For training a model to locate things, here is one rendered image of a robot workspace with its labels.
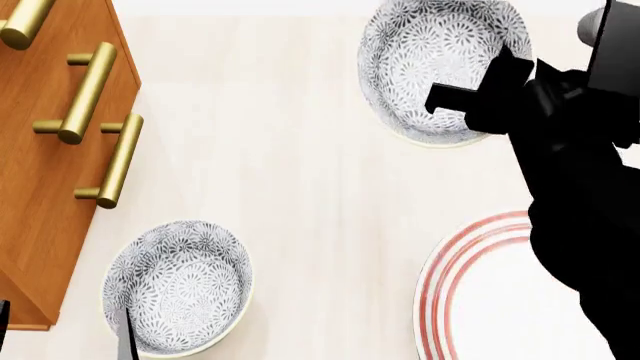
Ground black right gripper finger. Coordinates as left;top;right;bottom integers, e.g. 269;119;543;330
424;82;482;115
487;44;536;84

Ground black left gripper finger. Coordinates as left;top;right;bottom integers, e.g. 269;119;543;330
115;306;142;360
0;299;12;343

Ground black white patterned bowl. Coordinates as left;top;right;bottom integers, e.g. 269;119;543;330
356;0;534;148
101;219;255;360

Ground white plate red rings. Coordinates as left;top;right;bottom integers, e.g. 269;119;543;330
413;210;620;360

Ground wooden cabinet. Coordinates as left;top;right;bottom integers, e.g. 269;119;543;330
0;0;143;332

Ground gold cabinet bar handle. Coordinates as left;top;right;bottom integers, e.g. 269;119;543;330
0;0;57;51
32;41;118;146
74;112;145;210

